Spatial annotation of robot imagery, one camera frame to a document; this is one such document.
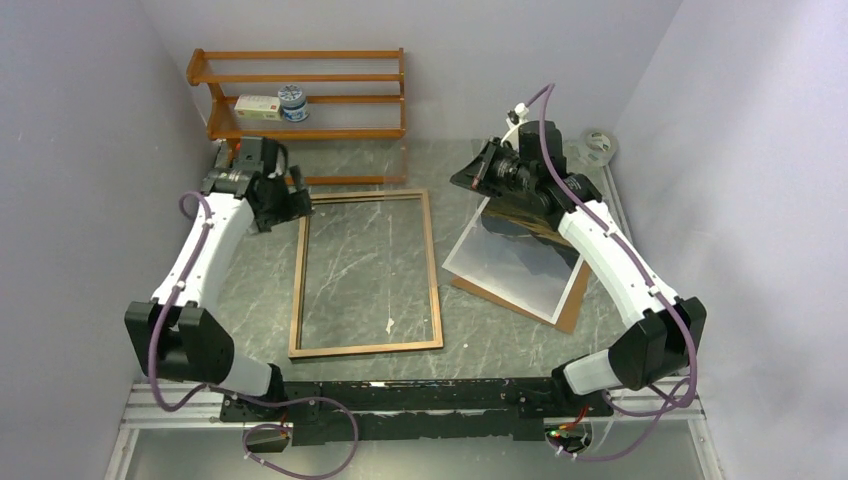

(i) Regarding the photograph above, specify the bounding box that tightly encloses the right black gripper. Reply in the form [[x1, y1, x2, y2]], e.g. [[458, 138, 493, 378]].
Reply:
[[449, 137, 535, 199]]

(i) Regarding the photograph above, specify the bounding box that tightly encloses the clear glass pane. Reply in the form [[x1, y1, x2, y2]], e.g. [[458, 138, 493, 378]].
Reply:
[[288, 140, 410, 198]]

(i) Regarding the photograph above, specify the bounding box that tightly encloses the landscape photo print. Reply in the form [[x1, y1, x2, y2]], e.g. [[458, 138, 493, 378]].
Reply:
[[442, 198, 584, 319]]

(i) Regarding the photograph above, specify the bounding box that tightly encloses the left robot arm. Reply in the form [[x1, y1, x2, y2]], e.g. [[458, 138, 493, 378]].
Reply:
[[124, 136, 313, 420]]

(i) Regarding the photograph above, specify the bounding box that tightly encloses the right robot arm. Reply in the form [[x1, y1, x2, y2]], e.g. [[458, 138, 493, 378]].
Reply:
[[450, 121, 707, 415]]

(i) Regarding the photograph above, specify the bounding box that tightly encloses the white red box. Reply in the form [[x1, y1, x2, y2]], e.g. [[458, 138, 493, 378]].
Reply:
[[234, 94, 282, 121]]

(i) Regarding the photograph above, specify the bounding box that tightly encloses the clear tape roll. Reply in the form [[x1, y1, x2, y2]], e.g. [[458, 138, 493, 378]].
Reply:
[[577, 128, 619, 168]]

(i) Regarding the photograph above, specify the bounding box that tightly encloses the blue white jar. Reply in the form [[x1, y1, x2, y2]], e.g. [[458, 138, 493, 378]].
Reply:
[[278, 84, 309, 123]]

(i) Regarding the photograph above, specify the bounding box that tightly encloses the wooden shelf rack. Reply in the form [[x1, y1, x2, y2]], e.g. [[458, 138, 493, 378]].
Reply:
[[186, 48, 407, 161]]

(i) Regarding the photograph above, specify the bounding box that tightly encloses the brown cardboard backing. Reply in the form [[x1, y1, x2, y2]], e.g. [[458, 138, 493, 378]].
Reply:
[[450, 260, 592, 334]]

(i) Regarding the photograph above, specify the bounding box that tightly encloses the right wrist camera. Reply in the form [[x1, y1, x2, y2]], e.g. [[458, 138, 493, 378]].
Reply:
[[500, 103, 529, 147]]

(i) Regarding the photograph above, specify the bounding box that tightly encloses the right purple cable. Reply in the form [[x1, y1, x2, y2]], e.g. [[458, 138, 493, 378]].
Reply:
[[526, 82, 700, 463]]

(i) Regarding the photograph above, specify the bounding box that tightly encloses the purple cable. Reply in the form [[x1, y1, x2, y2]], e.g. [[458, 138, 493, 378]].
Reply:
[[526, 82, 700, 463], [145, 190, 360, 480]]

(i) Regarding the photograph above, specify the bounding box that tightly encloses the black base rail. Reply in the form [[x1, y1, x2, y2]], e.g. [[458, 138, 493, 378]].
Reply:
[[219, 377, 613, 446]]

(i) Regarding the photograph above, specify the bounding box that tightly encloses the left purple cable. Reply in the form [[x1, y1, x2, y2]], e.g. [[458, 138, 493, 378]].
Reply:
[[145, 190, 360, 480]]

